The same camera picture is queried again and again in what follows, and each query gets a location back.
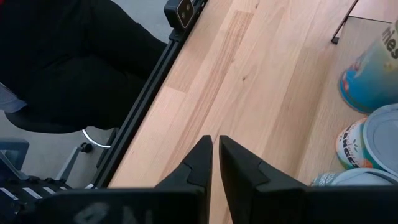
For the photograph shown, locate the small black table camera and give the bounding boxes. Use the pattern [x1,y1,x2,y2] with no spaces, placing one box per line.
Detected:
[164,0,200,30]

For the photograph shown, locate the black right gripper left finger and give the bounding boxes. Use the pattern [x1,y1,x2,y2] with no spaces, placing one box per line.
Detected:
[154,134,214,224]

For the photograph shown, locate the short can teal white label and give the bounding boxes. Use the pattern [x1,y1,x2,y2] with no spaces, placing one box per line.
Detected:
[310,167,398,187]

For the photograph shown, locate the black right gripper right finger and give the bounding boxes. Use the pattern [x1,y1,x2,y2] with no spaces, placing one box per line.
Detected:
[219,135,308,224]

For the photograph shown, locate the blue office chair grey base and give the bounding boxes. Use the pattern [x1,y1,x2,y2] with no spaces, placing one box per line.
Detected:
[0,127,113,187]

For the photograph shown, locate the black rack white labels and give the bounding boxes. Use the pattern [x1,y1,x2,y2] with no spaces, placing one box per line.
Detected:
[0,175,94,224]

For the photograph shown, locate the tall berries can blue label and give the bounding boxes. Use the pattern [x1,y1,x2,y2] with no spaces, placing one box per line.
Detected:
[338,18,398,114]

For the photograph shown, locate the black aluminium table frame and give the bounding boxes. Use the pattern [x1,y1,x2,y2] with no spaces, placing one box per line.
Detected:
[90,0,209,189]

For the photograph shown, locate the short can teal orange label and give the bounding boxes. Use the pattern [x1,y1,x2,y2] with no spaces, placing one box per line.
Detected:
[335,103,398,178]

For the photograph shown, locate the light blue object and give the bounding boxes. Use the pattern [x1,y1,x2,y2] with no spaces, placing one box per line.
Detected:
[0,81,28,114]

